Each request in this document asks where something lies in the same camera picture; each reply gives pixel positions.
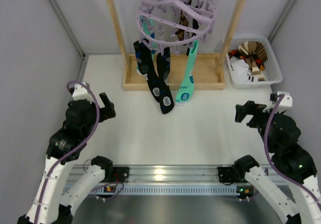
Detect black patterned sock front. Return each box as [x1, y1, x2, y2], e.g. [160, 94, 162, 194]
[133, 41, 175, 114]

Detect black patterned sock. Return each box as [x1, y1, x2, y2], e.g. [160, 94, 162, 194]
[156, 47, 171, 85]
[133, 41, 175, 114]

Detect mint green sock front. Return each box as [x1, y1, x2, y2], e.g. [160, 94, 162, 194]
[175, 41, 199, 105]

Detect mint green sock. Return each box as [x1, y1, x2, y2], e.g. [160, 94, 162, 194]
[136, 16, 156, 76]
[175, 41, 199, 105]

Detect black patterned sock back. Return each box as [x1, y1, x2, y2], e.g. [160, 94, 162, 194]
[156, 47, 171, 85]

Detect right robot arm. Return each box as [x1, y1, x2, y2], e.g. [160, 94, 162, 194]
[233, 94, 320, 223]

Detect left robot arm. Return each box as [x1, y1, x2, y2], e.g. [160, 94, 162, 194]
[18, 90, 116, 223]

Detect white socks in basket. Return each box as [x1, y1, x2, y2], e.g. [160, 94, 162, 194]
[229, 57, 257, 83]

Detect wooden hanger rack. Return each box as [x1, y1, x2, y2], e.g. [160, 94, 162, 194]
[106, 0, 246, 91]

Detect brown argyle socks in basket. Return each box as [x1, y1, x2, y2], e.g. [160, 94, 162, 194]
[228, 41, 267, 82]

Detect purple round clip hanger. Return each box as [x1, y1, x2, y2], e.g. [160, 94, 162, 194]
[136, 0, 217, 55]

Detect white plastic basket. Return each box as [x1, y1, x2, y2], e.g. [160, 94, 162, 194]
[226, 36, 283, 88]

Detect mint green sock back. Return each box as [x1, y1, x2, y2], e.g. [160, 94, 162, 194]
[136, 16, 156, 76]

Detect brown argyle sock hanging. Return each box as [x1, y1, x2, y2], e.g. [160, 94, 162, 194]
[175, 0, 193, 42]

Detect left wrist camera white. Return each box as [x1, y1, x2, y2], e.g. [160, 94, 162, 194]
[69, 84, 93, 102]

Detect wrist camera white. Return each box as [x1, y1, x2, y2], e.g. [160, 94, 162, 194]
[270, 91, 293, 113]
[69, 84, 93, 102]

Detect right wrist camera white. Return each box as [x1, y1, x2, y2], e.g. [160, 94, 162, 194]
[270, 91, 293, 113]

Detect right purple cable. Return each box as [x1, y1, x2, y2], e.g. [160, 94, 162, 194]
[264, 93, 321, 204]

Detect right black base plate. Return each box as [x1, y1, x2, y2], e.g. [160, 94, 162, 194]
[217, 167, 238, 185]

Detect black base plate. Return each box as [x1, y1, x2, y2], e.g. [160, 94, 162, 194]
[217, 167, 238, 185]
[103, 166, 129, 183]

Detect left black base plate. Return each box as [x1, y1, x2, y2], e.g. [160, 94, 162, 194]
[103, 166, 129, 183]

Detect aluminium mounting rail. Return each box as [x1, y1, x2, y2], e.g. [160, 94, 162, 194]
[91, 165, 250, 196]

